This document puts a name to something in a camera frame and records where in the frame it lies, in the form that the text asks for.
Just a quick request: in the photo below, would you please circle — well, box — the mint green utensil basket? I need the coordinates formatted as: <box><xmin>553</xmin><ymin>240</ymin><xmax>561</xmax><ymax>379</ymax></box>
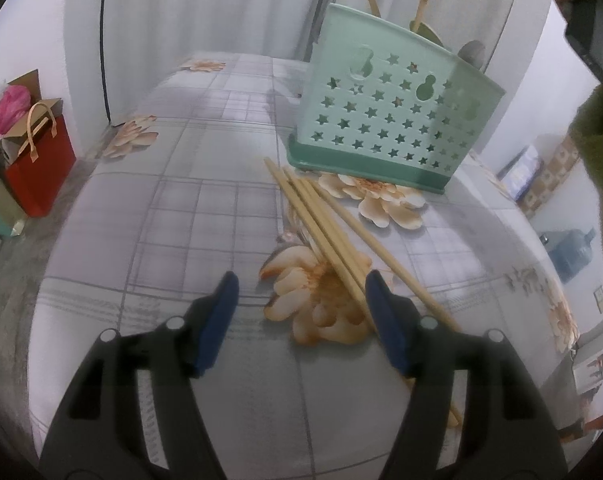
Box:
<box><xmin>288</xmin><ymin>3</ymin><xmax>504</xmax><ymax>193</ymax></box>

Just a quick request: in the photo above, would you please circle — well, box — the blue water jug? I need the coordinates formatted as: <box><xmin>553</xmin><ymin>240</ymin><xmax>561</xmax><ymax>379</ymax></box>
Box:
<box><xmin>539</xmin><ymin>229</ymin><xmax>597</xmax><ymax>284</ymax></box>

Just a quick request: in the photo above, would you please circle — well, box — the floral grey tablecloth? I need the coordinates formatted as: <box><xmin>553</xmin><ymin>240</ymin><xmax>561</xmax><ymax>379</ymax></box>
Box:
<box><xmin>28</xmin><ymin>54</ymin><xmax>580</xmax><ymax>479</ymax></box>

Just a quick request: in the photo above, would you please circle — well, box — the red gift bag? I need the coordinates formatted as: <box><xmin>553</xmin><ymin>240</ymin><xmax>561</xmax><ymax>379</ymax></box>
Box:
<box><xmin>4</xmin><ymin>100</ymin><xmax>76</xmax><ymax>218</ymax></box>

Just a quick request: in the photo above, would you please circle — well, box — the cardboard box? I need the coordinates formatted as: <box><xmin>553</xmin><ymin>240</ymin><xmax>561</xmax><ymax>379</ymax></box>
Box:
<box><xmin>0</xmin><ymin>70</ymin><xmax>62</xmax><ymax>167</ymax></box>

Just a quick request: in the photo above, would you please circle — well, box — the pink plastic bag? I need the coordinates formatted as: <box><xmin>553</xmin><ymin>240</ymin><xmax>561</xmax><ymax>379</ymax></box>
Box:
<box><xmin>0</xmin><ymin>84</ymin><xmax>32</xmax><ymax>136</ymax></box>

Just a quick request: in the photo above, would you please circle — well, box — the dark green spoon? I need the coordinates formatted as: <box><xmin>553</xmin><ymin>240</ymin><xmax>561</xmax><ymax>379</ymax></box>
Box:
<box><xmin>410</xmin><ymin>21</ymin><xmax>445</xmax><ymax>48</ymax></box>

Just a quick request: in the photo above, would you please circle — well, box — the grey window curtain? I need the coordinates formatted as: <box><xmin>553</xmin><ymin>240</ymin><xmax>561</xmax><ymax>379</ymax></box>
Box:
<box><xmin>63</xmin><ymin>0</ymin><xmax>523</xmax><ymax>126</ymax></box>

